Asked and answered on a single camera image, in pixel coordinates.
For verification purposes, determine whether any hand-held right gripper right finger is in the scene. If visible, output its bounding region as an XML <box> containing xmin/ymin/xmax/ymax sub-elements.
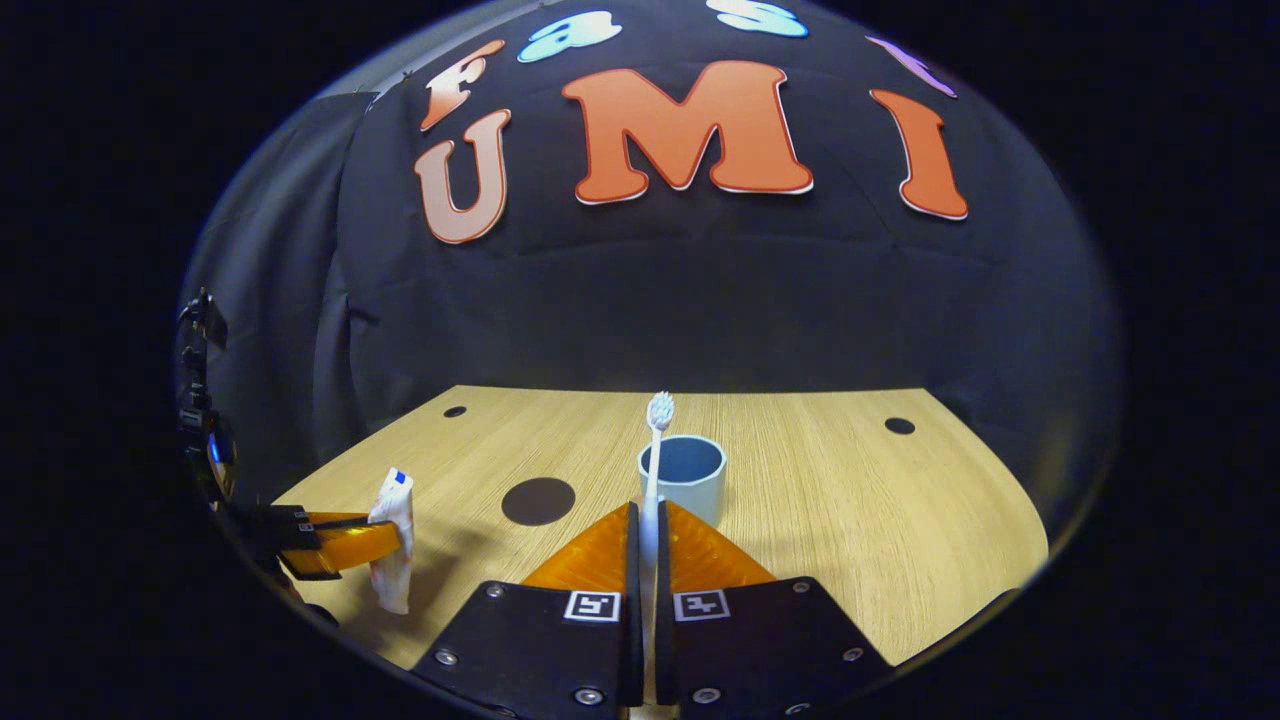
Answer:
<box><xmin>655</xmin><ymin>500</ymin><xmax>893</xmax><ymax>719</ymax></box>

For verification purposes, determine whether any dark round coaster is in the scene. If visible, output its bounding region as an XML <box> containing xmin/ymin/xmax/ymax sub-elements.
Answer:
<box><xmin>501</xmin><ymin>477</ymin><xmax>577</xmax><ymax>528</ymax></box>

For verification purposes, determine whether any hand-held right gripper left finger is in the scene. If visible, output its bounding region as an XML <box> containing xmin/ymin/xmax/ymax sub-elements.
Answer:
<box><xmin>412</xmin><ymin>500</ymin><xmax>646</xmax><ymax>716</ymax></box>

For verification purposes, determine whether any black backdrop cloth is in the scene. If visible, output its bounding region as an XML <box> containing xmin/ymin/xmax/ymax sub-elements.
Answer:
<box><xmin>180</xmin><ymin>0</ymin><xmax>1126</xmax><ymax>521</ymax></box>

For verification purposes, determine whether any white toothbrush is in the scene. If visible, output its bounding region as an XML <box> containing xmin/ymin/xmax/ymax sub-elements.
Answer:
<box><xmin>628</xmin><ymin>391</ymin><xmax>681</xmax><ymax>720</ymax></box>

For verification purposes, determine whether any light blue cup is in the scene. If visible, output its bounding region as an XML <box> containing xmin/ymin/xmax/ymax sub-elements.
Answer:
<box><xmin>637</xmin><ymin>435</ymin><xmax>727</xmax><ymax>528</ymax></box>

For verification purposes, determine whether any white toothpaste tube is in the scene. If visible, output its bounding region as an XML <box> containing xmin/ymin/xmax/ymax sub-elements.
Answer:
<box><xmin>367</xmin><ymin>467</ymin><xmax>416</xmax><ymax>615</ymax></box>

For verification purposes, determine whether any wooden desktop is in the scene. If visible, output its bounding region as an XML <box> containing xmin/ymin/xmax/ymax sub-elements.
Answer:
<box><xmin>272</xmin><ymin>385</ymin><xmax>1051</xmax><ymax>671</ymax></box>

